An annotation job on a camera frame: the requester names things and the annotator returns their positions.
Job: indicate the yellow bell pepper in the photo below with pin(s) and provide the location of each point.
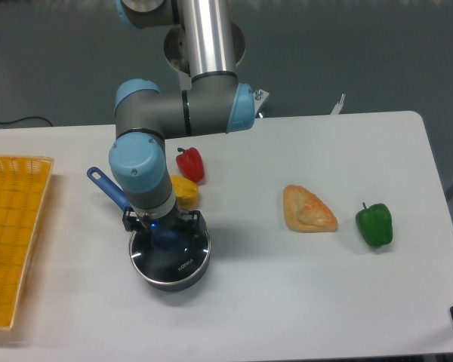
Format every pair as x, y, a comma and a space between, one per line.
187, 192

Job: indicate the yellow wicker basket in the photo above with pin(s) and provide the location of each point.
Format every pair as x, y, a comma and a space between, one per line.
24, 184

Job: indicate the blue saucepan with handle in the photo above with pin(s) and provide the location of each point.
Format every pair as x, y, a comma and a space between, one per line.
110, 188

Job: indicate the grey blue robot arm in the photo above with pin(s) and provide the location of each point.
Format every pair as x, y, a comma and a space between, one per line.
145, 117

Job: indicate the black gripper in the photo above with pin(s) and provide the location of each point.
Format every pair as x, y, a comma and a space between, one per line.
181, 221

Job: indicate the triangular puff pastry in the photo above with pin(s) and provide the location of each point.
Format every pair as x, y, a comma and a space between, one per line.
305, 212

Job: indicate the red bell pepper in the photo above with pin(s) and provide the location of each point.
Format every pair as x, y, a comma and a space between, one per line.
190, 164

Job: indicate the green bell pepper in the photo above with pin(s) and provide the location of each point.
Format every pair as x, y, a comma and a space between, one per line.
375, 224

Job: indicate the glass lid with blue knob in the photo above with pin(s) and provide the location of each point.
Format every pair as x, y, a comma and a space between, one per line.
170, 261

